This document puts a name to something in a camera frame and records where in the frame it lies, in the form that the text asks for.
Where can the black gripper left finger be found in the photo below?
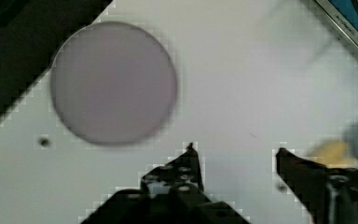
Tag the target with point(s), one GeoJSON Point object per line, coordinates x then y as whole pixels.
{"type": "Point", "coordinates": [169, 194]}

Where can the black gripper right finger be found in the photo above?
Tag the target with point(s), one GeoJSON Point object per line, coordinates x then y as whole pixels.
{"type": "Point", "coordinates": [329, 194]}

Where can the peeled toy banana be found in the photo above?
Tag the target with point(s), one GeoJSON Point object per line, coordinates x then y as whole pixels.
{"type": "Point", "coordinates": [333, 154]}

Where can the round lilac plate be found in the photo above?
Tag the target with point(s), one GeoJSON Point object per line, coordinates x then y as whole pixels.
{"type": "Point", "coordinates": [112, 83]}

